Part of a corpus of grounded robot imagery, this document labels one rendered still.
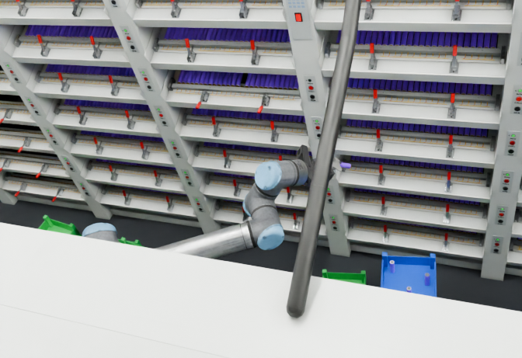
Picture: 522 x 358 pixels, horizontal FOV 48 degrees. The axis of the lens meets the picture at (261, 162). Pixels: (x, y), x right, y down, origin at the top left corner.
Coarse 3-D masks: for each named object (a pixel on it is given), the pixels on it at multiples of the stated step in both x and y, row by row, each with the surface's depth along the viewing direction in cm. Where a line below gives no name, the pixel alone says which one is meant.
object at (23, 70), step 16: (0, 32) 249; (0, 48) 254; (0, 64) 263; (16, 64) 259; (32, 64) 268; (32, 96) 273; (32, 112) 282; (64, 144) 294; (80, 160) 307; (80, 176) 312; (80, 192) 324; (96, 192) 322; (96, 208) 332
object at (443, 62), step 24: (336, 48) 206; (360, 48) 203; (384, 48) 200; (408, 48) 197; (432, 48) 195; (456, 48) 187; (480, 48) 189; (504, 48) 187; (360, 72) 202; (384, 72) 199; (408, 72) 196; (432, 72) 194; (456, 72) 190; (480, 72) 189; (504, 72) 186
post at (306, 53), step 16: (288, 16) 194; (320, 32) 202; (304, 48) 202; (320, 48) 204; (304, 64) 207; (320, 80) 210; (304, 96) 218; (320, 96) 216; (304, 112) 224; (320, 112) 222; (336, 192) 254; (336, 208) 262; (336, 240) 280
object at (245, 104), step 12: (168, 72) 245; (168, 84) 246; (168, 96) 246; (180, 96) 244; (192, 96) 242; (216, 96) 239; (228, 96) 237; (252, 96) 233; (300, 96) 225; (204, 108) 243; (216, 108) 240; (228, 108) 238; (240, 108) 235; (252, 108) 232; (264, 108) 230; (276, 108) 228; (288, 108) 226; (300, 108) 225
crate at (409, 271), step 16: (384, 256) 228; (400, 256) 229; (432, 256) 223; (384, 272) 231; (400, 272) 230; (416, 272) 228; (432, 272) 227; (400, 288) 225; (416, 288) 223; (432, 288) 222
